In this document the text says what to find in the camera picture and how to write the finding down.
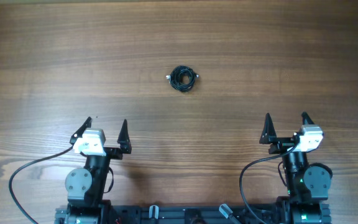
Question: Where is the black USB cable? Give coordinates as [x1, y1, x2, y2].
[165, 65, 200, 93]

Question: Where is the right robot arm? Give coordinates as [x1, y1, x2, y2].
[259, 112, 333, 224]

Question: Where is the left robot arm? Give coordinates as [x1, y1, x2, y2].
[55, 117, 132, 224]

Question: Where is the left camera black cable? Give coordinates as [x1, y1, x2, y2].
[8, 145, 75, 224]

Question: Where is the camera black cable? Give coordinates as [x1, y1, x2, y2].
[239, 141, 301, 224]
[8, 145, 75, 224]

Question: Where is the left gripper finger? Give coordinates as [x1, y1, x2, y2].
[70, 116, 92, 144]
[117, 119, 132, 154]

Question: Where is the right camera black cable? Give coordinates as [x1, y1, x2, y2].
[239, 141, 301, 224]

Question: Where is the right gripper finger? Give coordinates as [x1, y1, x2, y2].
[259, 113, 277, 144]
[301, 111, 314, 125]

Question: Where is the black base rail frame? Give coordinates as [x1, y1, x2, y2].
[54, 201, 332, 224]

